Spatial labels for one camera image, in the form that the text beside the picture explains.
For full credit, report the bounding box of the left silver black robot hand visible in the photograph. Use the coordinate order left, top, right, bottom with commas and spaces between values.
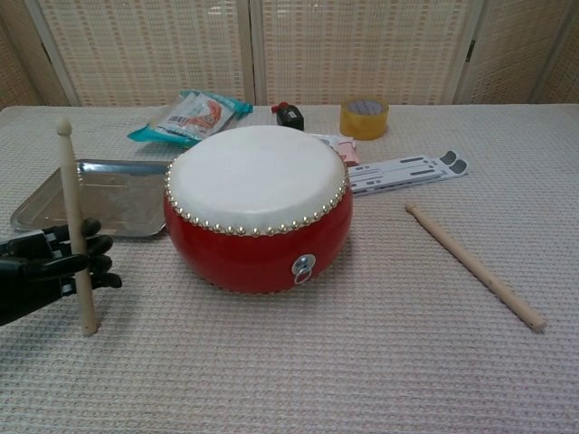
0, 217, 123, 327

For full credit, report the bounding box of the wooden drumstick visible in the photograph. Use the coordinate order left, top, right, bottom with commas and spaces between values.
56, 117, 99, 336
404, 202, 547, 335

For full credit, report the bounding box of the rectangular metal tray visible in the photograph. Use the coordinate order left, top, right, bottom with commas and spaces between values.
9, 158, 176, 240

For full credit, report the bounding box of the red drum with white skin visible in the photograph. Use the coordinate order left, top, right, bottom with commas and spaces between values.
163, 125, 350, 296

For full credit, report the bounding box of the teal clear snack bag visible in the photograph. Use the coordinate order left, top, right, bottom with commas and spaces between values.
126, 89, 254, 148

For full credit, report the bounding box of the woven bamboo folding screen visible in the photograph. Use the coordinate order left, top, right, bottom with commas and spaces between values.
0, 0, 579, 109

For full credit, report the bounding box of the black ink bottle red cap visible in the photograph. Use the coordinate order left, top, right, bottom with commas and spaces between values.
271, 101, 305, 132

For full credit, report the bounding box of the white woven tablecloth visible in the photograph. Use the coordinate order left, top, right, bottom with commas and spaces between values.
0, 103, 579, 434

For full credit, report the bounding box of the pink wet wipes pack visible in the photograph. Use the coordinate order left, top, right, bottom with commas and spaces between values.
311, 133, 361, 166

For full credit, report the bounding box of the clear yellowish tape roll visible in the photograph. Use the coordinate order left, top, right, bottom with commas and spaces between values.
339, 98, 390, 141

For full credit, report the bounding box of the white folding laptop stand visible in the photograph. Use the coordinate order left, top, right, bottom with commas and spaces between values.
347, 150, 470, 198

